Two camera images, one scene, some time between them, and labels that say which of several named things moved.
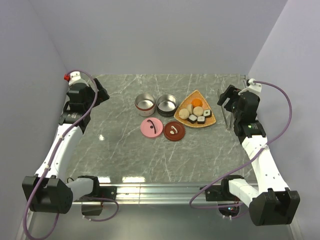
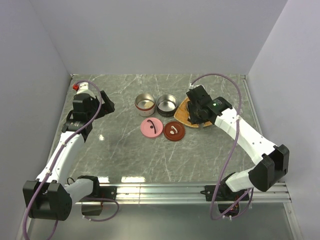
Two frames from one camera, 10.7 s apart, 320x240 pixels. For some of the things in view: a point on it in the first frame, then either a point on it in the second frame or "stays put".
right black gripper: (232, 92) -> (193, 119)
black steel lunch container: (167, 105) stays put
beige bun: (184, 113) -> (148, 104)
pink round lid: (151, 127) stays put
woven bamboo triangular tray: (209, 121) stays put
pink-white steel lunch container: (145, 104) stays put
